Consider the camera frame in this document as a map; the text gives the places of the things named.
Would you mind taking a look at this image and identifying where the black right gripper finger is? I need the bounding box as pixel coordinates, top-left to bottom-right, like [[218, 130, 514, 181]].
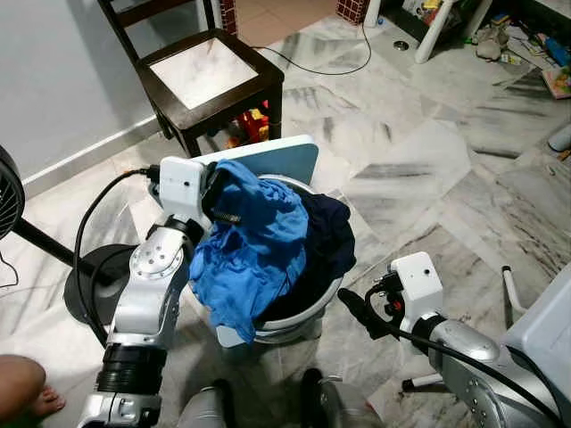
[[336, 287, 393, 342]]

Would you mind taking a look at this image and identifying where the blue shirt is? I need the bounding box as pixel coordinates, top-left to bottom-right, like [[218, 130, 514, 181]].
[[189, 159, 309, 344]]

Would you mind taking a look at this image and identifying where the white laundry basket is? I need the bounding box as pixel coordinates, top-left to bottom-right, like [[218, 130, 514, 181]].
[[254, 174, 349, 344]]

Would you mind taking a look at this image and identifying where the red toy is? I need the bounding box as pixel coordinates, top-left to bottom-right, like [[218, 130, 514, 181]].
[[236, 107, 269, 144]]

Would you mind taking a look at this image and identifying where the navy garment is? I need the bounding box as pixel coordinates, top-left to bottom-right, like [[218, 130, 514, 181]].
[[259, 192, 356, 322]]

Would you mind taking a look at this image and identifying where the silver robot right leg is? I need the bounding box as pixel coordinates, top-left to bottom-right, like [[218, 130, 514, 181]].
[[303, 370, 385, 428]]

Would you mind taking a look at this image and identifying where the silver robot leg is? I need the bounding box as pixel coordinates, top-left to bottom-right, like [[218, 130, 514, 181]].
[[303, 370, 385, 428], [178, 379, 235, 428]]

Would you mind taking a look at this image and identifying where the dark wooden chair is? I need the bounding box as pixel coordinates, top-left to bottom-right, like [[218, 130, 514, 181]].
[[98, 0, 285, 157]]

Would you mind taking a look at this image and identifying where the white folding table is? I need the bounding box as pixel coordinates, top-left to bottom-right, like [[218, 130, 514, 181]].
[[401, 263, 571, 393]]

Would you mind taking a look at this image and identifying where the black standing fan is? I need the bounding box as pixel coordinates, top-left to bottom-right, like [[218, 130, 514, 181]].
[[0, 143, 135, 326]]

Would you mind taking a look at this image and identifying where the narrow red brick pillar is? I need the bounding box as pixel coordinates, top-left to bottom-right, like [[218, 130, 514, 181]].
[[219, 0, 237, 37]]

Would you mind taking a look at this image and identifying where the silver robot left leg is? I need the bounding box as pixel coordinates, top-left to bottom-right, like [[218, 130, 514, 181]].
[[178, 379, 235, 428]]

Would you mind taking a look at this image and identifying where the picture book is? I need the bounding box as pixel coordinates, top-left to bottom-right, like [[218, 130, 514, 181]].
[[540, 67, 571, 99]]

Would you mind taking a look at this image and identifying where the wide red brick pillar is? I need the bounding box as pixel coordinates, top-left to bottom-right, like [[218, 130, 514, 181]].
[[336, 0, 371, 26]]

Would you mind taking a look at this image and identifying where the blue toy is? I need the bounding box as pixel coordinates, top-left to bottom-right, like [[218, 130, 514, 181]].
[[535, 34, 571, 68]]

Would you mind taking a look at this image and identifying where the white kids table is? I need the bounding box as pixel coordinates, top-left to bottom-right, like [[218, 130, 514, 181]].
[[364, 0, 493, 63]]

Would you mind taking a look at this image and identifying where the grey plush toy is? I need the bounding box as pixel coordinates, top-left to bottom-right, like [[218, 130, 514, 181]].
[[477, 22, 514, 62]]

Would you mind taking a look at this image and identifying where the person's bare leg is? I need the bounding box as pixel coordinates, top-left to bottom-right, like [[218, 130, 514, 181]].
[[0, 355, 66, 420]]

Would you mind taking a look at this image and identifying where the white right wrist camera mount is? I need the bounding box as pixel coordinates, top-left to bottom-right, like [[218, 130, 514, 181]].
[[391, 252, 444, 322]]

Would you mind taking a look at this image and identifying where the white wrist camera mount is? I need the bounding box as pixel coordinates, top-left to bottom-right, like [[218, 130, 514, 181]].
[[159, 156, 211, 224], [391, 252, 444, 322]]

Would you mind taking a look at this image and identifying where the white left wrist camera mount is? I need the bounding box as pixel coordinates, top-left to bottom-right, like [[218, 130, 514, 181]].
[[159, 156, 211, 224]]

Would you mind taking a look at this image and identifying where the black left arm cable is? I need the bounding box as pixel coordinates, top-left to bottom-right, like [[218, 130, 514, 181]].
[[75, 168, 161, 344]]

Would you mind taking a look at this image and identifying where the black floor cable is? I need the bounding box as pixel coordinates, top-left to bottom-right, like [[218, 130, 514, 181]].
[[250, 22, 371, 77]]

